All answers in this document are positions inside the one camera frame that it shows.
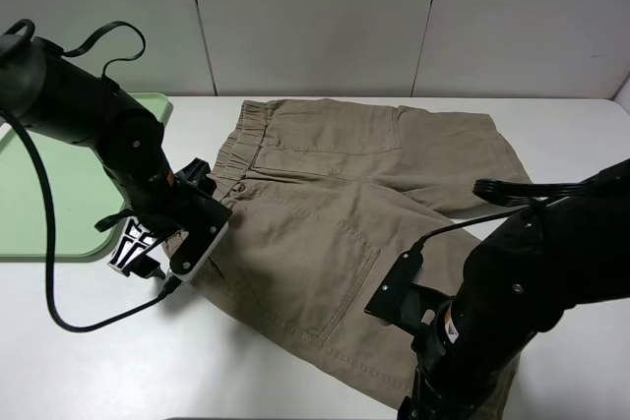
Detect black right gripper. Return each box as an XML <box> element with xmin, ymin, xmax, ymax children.
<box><xmin>397</xmin><ymin>301</ymin><xmax>532</xmax><ymax>419</ymax></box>

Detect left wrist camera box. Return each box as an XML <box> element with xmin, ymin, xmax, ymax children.
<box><xmin>166</xmin><ymin>158</ymin><xmax>232</xmax><ymax>283</ymax></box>

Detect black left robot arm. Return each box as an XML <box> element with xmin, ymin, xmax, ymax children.
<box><xmin>1</xmin><ymin>29</ymin><xmax>231</xmax><ymax>281</ymax></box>

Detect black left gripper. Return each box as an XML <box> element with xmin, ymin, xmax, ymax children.
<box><xmin>107</xmin><ymin>153</ymin><xmax>218</xmax><ymax>277</ymax></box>

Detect khaki shorts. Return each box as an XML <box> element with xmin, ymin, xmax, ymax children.
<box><xmin>193</xmin><ymin>99</ymin><xmax>529</xmax><ymax>407</ymax></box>

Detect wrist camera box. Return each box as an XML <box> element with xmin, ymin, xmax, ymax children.
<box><xmin>364</xmin><ymin>249</ymin><xmax>449</xmax><ymax>334</ymax></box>
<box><xmin>166</xmin><ymin>158</ymin><xmax>232</xmax><ymax>283</ymax></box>

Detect green plastic tray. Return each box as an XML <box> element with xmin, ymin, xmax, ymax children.
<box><xmin>0</xmin><ymin>91</ymin><xmax>173</xmax><ymax>263</ymax></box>

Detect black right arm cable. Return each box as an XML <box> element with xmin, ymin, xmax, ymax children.
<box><xmin>403</xmin><ymin>178</ymin><xmax>597</xmax><ymax>264</ymax></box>

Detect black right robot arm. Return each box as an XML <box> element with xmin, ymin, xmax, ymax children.
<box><xmin>398</xmin><ymin>161</ymin><xmax>629</xmax><ymax>419</ymax></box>

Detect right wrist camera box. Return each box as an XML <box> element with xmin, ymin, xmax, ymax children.
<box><xmin>364</xmin><ymin>249</ymin><xmax>449</xmax><ymax>334</ymax></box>

